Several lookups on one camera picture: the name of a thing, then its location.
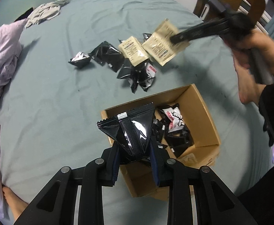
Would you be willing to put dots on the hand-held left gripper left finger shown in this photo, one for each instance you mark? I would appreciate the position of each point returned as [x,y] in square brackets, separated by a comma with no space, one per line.
[114,168]

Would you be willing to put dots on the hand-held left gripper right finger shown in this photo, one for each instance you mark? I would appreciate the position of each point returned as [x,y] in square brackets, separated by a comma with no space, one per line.
[155,168]

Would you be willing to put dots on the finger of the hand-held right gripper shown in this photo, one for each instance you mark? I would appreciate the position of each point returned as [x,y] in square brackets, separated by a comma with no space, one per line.
[197,29]
[197,38]

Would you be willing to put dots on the beige snack packet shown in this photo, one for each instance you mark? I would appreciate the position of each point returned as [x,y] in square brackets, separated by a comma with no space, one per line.
[166,29]
[132,50]
[160,51]

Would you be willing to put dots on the pile of black snack packets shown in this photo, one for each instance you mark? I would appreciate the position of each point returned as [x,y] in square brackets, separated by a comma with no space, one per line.
[176,140]
[127,70]

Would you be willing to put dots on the black triangular snack packet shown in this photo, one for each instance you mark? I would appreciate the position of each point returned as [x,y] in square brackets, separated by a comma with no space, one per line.
[129,133]

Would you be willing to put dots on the cardboard box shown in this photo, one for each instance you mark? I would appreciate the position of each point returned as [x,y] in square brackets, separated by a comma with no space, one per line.
[202,112]

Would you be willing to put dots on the person's right hand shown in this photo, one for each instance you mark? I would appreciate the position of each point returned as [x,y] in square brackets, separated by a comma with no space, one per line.
[268,49]

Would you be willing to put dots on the person's right foot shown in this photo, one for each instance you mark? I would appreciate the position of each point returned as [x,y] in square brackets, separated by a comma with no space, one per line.
[247,89]

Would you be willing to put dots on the person's foot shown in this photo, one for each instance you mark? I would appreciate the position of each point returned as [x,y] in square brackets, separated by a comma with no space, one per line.
[247,89]
[12,204]

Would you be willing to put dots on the person's left foot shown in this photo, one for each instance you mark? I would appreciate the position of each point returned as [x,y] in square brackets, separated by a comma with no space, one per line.
[12,204]

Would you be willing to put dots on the black white printed snack packet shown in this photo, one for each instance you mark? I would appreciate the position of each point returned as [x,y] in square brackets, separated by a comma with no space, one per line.
[79,59]

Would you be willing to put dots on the grey crumpled cloth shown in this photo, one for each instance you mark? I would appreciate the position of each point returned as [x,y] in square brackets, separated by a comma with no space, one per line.
[45,11]

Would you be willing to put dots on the lilac duvet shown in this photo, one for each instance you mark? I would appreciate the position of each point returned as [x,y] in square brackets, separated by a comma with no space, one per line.
[1,51]

